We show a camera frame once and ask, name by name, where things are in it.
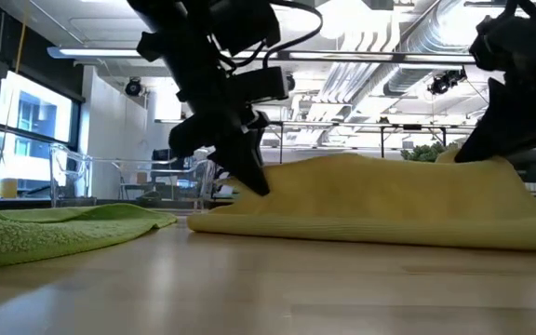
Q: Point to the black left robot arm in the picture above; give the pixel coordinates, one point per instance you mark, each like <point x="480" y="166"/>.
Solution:
<point x="179" y="23"/>

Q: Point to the yellow microfiber towel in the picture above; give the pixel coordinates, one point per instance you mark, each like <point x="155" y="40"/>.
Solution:
<point x="365" y="200"/>

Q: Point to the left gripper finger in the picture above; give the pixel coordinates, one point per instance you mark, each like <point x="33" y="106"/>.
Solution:
<point x="193" y="139"/>
<point x="245" y="163"/>

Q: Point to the black overhead rig camera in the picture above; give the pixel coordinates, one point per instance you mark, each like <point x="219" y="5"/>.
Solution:
<point x="291" y="83"/>

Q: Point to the artificial green potted plant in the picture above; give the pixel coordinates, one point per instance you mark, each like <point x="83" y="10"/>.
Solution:
<point x="424" y="152"/>

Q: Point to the large glass window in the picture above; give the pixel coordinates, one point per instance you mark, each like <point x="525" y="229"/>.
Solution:
<point x="35" y="111"/>

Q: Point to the black ceiling spotlight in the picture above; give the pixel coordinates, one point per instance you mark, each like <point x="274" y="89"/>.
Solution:
<point x="442" y="83"/>
<point x="134" y="87"/>

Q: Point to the ceiling light strip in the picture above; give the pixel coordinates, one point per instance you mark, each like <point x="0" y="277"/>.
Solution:
<point x="96" y="52"/>

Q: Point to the black overhead crossbar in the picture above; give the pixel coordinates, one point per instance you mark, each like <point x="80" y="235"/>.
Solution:
<point x="365" y="57"/>

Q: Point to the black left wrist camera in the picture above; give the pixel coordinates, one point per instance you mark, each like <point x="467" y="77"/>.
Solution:
<point x="263" y="84"/>

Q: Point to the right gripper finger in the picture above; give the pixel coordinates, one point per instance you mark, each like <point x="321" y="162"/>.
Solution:
<point x="519" y="130"/>

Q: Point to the black background rig frame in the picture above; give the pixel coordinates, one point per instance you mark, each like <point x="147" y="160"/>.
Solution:
<point x="382" y="139"/>

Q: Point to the yellow cup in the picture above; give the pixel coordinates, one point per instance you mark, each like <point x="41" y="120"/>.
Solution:
<point x="8" y="188"/>

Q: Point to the green microfiber towel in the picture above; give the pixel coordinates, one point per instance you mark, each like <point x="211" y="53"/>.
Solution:
<point x="40" y="232"/>

